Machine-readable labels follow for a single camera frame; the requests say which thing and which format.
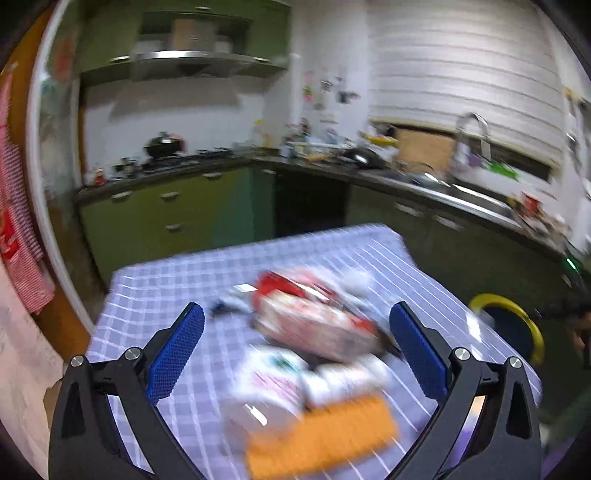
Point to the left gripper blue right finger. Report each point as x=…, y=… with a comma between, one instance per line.
x=419, y=347

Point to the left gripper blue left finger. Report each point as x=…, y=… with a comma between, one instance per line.
x=169, y=350

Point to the orange foam net sleeve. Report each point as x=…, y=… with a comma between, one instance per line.
x=326, y=438

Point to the white pill bottle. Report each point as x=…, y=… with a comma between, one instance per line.
x=335, y=383

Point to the clear plastic bottle with label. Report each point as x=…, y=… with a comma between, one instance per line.
x=265, y=398

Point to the white tissue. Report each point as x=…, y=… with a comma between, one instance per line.
x=351, y=285

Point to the red soda can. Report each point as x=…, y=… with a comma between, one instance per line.
x=307, y=288

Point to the red white milk carton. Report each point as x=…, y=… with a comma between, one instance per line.
x=316, y=328

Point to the white blue powder sachet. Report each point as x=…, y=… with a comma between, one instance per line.
x=229, y=303

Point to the yellow rimmed trash bin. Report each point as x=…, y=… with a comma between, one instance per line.
x=512, y=323

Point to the steel kitchen faucet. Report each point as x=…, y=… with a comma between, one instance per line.
x=471, y=151

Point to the person's right hand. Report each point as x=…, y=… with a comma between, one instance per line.
x=581, y=339

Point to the green base cabinets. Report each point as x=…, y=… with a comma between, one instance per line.
x=233, y=202

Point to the steel sink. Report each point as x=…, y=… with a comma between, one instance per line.
x=461, y=198

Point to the red cup on counter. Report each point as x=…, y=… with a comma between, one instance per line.
x=531, y=205

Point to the wooden cutting board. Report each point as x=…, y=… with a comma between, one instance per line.
x=422, y=149

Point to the gas stove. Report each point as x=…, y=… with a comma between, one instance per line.
x=182, y=160

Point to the black wok on counter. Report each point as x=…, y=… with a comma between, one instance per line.
x=364, y=158

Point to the black pot on stove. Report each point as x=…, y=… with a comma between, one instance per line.
x=164, y=145

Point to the white window blind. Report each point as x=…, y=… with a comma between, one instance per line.
x=433, y=61

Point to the steel range hood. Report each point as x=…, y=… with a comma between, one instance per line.
x=171, y=64

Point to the green upper cabinets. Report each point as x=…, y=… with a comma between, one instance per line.
x=114, y=32

